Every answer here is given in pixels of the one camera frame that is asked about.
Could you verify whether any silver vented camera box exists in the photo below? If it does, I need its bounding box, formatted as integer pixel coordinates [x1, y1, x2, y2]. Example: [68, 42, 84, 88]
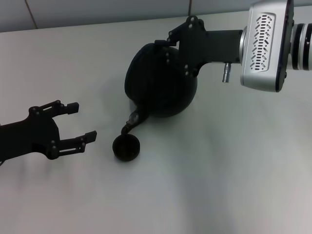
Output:
[239, 0, 295, 93]

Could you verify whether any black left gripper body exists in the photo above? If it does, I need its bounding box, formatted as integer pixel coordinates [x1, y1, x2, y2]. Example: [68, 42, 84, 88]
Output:
[0, 107, 61, 163]

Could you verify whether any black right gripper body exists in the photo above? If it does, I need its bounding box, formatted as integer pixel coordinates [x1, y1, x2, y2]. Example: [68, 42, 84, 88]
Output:
[179, 16, 244, 77]

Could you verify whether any small dark teacup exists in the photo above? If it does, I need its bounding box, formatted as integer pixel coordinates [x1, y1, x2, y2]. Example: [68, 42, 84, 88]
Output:
[112, 134, 141, 162]

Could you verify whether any black round teapot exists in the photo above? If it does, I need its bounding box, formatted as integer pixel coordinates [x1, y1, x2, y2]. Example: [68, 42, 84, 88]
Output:
[121, 42, 198, 136]

